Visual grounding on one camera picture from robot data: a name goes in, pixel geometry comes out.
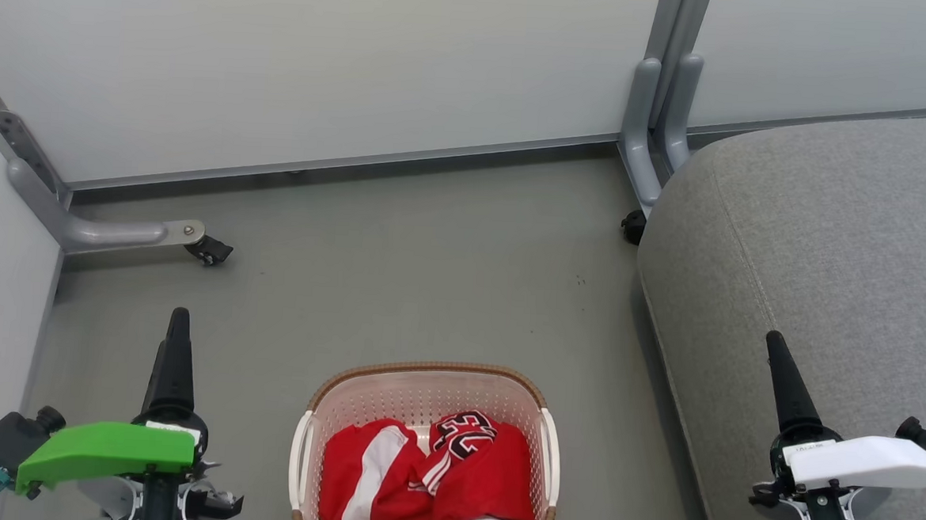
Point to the short grey partition foot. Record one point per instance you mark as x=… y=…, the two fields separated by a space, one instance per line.
x=681 y=105

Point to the red numbered jersey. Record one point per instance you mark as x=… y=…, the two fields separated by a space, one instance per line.
x=476 y=471

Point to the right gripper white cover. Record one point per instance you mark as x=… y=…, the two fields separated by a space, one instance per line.
x=864 y=463

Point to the curved grey partition foot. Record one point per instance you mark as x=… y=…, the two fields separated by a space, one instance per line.
x=637 y=134

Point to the long grey partition foot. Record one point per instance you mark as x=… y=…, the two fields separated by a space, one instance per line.
x=92 y=229

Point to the grey metal hinge bracket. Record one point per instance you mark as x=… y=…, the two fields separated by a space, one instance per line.
x=29 y=150

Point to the red white striped garment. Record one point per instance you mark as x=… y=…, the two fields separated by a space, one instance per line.
x=368 y=481

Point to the grey fabric sofa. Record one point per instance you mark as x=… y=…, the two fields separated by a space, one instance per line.
x=827 y=271

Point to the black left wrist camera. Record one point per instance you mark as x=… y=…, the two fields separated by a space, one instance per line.
x=14 y=436

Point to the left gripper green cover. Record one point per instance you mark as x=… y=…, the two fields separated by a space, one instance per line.
x=104 y=449

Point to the black caster wheel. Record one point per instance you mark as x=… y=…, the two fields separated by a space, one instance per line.
x=633 y=227
x=210 y=251

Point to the grey partition frame post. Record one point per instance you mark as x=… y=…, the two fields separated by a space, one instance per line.
x=677 y=25

